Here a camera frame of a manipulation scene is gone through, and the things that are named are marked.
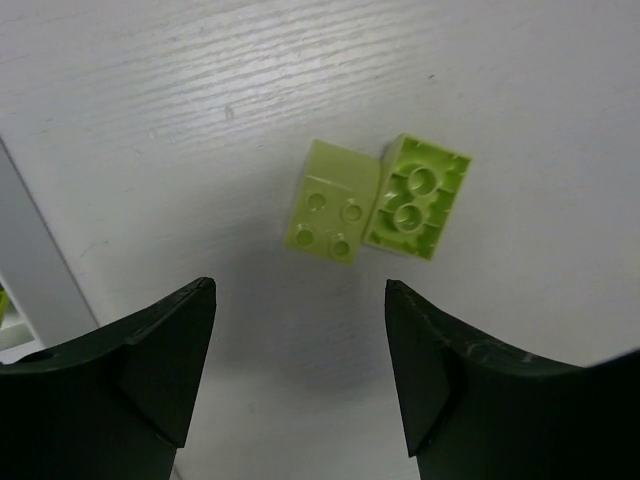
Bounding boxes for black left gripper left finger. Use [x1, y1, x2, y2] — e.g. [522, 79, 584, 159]
[1, 277, 216, 479]

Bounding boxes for white sorting tray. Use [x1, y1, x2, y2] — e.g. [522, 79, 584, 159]
[1, 146, 99, 363]

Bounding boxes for lime green curved studded lego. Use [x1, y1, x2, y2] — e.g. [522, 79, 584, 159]
[0, 290, 10, 325]

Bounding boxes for pale green curved studded lego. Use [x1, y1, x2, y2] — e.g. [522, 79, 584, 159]
[285, 140, 381, 264]

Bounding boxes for pale green upside-down curved lego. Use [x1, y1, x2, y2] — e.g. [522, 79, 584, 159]
[363, 134, 471, 260]

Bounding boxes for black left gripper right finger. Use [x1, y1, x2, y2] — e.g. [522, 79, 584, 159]
[385, 280, 639, 479]

